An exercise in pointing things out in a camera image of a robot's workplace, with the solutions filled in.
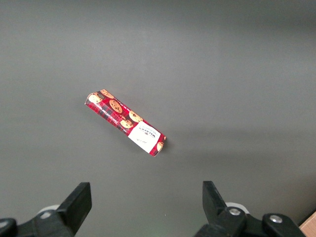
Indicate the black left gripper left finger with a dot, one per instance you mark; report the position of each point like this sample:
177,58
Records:
71,209

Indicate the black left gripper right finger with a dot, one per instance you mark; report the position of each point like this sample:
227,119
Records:
217,212

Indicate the red tartan cookie box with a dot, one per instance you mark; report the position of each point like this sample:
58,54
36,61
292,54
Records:
123,118

